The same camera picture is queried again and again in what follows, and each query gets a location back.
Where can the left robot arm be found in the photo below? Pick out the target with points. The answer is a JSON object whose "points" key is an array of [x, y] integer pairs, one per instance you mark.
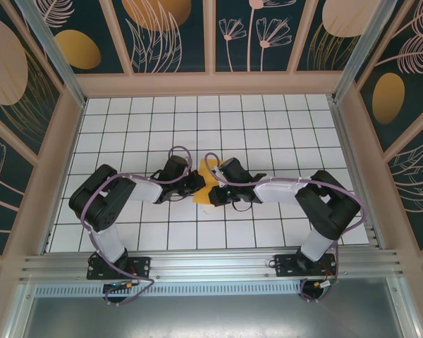
{"points": [[98, 214]]}

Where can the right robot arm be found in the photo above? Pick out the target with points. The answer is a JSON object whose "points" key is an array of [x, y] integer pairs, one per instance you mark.
{"points": [[331, 211]]}

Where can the aluminium mounting rail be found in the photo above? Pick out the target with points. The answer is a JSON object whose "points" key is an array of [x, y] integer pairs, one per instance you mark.
{"points": [[211, 265]]}

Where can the feather and oval wall panel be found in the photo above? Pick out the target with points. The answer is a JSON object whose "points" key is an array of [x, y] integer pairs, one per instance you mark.
{"points": [[409, 70]]}

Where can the aluminium frame bar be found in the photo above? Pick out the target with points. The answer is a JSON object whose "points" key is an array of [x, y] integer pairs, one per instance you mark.
{"points": [[405, 310], [19, 317]]}

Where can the yellow oval wall panel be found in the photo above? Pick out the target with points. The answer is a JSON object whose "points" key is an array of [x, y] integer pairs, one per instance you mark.
{"points": [[77, 49]]}

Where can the pale disc wall panel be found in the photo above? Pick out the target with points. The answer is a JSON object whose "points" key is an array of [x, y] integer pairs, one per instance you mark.
{"points": [[338, 17], [3, 70]]}

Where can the orange circle leaf wall panel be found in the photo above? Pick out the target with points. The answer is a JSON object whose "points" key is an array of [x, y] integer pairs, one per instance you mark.
{"points": [[155, 21]]}

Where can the yellow power connector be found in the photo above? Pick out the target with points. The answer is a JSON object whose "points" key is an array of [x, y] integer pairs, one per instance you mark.
{"points": [[129, 284], [319, 283]]}

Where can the three flowers wall panel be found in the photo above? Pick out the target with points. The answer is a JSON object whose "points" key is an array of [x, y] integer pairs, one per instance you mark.
{"points": [[268, 21]]}

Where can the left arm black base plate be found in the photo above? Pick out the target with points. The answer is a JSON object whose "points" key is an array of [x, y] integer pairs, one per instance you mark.
{"points": [[141, 267]]}

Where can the yellow paper sheet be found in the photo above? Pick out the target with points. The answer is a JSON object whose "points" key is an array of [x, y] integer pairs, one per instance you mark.
{"points": [[201, 197]]}

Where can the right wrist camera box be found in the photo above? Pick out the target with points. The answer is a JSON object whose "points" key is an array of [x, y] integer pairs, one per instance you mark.
{"points": [[217, 170]]}

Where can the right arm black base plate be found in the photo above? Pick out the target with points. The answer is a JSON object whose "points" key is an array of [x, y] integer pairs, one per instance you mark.
{"points": [[285, 265]]}

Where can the grey metal sheet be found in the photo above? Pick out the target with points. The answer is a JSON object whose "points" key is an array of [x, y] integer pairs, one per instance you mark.
{"points": [[211, 317]]}

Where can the leaf outline wall panel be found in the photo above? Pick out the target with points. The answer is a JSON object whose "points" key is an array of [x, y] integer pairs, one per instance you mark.
{"points": [[416, 183]]}

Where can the single flower wall panel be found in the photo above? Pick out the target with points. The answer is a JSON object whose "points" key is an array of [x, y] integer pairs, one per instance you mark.
{"points": [[3, 197]]}

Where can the aluminium side rail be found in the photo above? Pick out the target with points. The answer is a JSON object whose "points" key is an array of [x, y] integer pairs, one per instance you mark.
{"points": [[356, 176]]}

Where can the aluminium corner post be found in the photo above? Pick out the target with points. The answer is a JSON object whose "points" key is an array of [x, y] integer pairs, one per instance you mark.
{"points": [[56, 60], [359, 45]]}

